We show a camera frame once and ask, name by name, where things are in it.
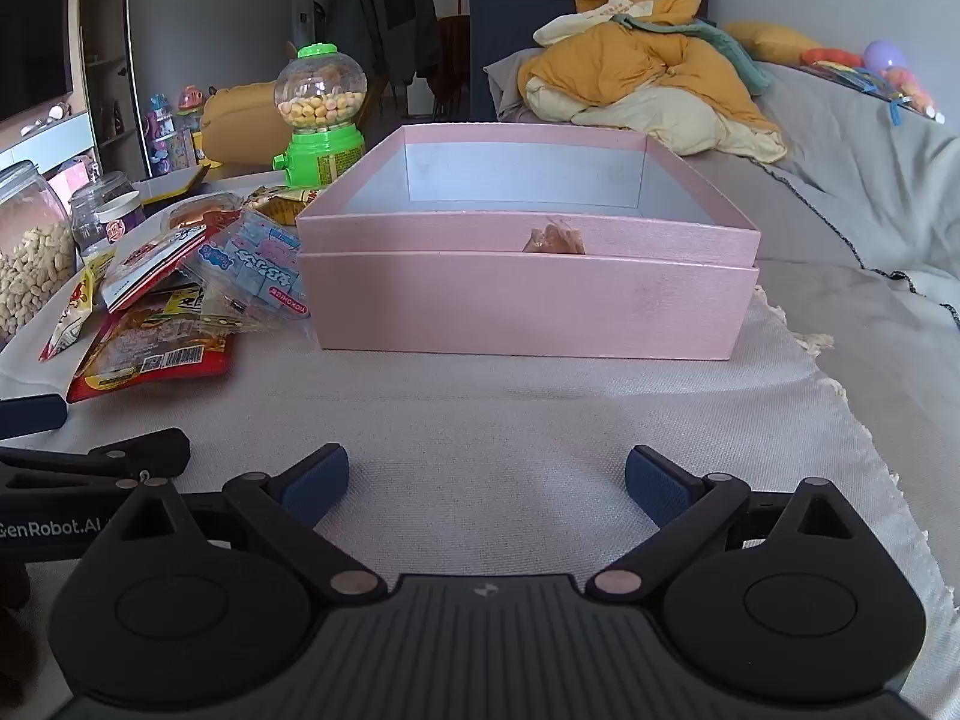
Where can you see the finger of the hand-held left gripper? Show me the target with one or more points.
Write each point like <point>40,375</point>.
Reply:
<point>142,451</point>
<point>34,416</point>

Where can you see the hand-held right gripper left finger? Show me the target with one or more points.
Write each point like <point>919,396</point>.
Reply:
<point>315,481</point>

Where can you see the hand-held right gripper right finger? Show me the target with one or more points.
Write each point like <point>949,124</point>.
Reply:
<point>660,484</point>

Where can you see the pink cardboard box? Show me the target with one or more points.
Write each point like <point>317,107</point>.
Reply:
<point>525,165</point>

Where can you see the large red snack packet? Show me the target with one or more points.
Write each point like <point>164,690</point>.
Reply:
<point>150,356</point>

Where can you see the large glass jar of nuts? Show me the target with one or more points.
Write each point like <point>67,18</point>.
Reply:
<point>30,262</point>

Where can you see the black yellow snack packet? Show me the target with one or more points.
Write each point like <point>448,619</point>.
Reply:
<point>184,302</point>

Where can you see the red white snack packet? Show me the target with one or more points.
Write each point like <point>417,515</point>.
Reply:
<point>146,259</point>

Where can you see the small clear glass jar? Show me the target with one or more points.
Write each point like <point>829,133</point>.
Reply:
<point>86,214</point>

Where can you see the clear bag of blue candies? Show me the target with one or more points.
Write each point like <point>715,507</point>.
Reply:
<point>255,270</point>

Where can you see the purple snack tub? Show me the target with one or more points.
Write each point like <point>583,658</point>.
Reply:
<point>120,219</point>

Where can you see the brown cake in clear wrapper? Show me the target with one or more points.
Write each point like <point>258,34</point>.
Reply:
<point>199,211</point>

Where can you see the yellow edged book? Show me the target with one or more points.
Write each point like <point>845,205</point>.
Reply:
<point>176,181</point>

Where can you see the yellow crinkled snack packet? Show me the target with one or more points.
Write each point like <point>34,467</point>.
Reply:
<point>281,204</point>

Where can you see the group of colourful toy bottles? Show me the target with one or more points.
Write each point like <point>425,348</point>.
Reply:
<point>176,131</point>

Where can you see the green gumball candy dispenser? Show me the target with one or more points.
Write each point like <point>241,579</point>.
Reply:
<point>322,142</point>

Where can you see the yellow bean bag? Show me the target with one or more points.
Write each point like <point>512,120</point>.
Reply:
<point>240,116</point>

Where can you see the black television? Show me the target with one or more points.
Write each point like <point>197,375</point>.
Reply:
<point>30,22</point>

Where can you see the pile of yellow blankets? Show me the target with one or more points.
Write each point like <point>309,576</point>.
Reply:
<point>645,82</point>

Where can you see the yellow pillow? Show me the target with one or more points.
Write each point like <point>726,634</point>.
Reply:
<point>772,41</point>

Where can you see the orange plush toy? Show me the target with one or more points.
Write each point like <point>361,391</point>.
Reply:
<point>829,58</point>

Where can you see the dark hanging jacket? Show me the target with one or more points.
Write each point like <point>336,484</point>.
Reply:
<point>375,22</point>

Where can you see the dark blue cabinet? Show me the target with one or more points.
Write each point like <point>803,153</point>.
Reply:
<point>510,37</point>

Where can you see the purple balloon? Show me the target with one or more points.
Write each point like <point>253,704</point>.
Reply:
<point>886,55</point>

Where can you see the wall shelf unit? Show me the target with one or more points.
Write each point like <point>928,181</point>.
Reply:
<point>109,52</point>

